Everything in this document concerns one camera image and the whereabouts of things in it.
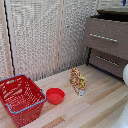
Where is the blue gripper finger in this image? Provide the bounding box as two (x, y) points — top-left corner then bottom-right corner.
(122, 0), (128, 7)

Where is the silver bar drawer handle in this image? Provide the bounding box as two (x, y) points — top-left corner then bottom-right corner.
(95, 54), (121, 68)
(89, 33), (120, 44)

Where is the colourful snack bag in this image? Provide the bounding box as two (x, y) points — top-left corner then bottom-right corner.
(69, 67), (88, 98)

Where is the red plastic bowl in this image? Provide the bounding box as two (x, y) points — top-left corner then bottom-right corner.
(45, 87), (67, 106)

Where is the red plastic shopping basket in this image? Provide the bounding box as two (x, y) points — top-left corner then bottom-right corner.
(0, 74), (48, 128)

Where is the dark cabinet frame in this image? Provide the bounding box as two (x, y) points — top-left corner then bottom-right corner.
(85, 9), (128, 83)

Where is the brown drawer with handle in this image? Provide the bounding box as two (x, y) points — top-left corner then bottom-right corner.
(88, 48), (128, 81)
(82, 17), (128, 61)

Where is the blue basket handle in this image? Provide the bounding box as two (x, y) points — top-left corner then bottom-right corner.
(0, 74), (48, 116)

